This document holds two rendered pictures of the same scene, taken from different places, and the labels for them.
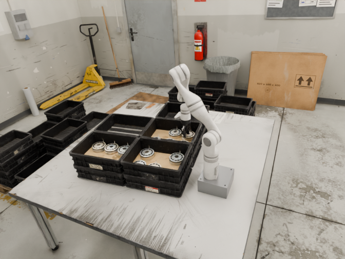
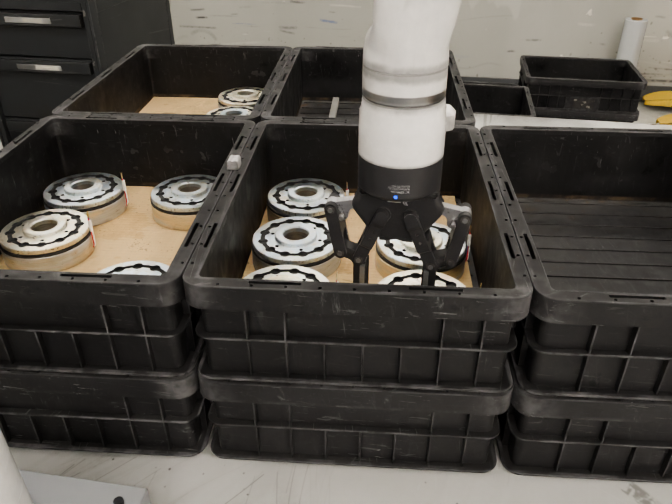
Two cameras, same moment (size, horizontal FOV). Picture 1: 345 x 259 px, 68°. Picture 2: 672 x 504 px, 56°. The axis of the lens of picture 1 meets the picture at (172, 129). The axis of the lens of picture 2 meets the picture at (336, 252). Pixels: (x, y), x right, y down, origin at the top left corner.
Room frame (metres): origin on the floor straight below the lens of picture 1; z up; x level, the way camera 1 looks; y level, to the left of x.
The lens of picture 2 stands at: (1.43, -0.58, 1.24)
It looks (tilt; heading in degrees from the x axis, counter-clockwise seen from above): 32 degrees down; 73
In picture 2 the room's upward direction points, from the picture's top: straight up
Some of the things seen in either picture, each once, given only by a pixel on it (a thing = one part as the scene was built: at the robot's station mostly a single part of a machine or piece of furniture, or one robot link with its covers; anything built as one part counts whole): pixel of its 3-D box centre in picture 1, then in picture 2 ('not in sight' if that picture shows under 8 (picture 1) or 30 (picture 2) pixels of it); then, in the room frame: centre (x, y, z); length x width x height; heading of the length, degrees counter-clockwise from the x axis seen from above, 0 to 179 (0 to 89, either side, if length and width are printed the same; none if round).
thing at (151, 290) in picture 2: (157, 153); (97, 188); (1.36, 0.11, 0.92); 0.40 x 0.30 x 0.02; 69
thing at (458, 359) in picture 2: (172, 136); (360, 235); (1.64, 0.01, 0.87); 0.40 x 0.30 x 0.11; 69
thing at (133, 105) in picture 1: (135, 105); not in sight; (2.59, 0.39, 0.71); 0.22 x 0.19 x 0.01; 63
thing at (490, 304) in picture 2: (171, 130); (361, 196); (1.64, 0.01, 0.92); 0.40 x 0.30 x 0.02; 69
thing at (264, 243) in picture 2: not in sight; (296, 239); (1.57, 0.03, 0.86); 0.10 x 0.10 x 0.01
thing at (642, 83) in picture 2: (69, 123); (568, 127); (2.94, 1.33, 0.37); 0.40 x 0.30 x 0.45; 153
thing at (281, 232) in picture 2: not in sight; (295, 235); (1.57, 0.03, 0.86); 0.05 x 0.05 x 0.01
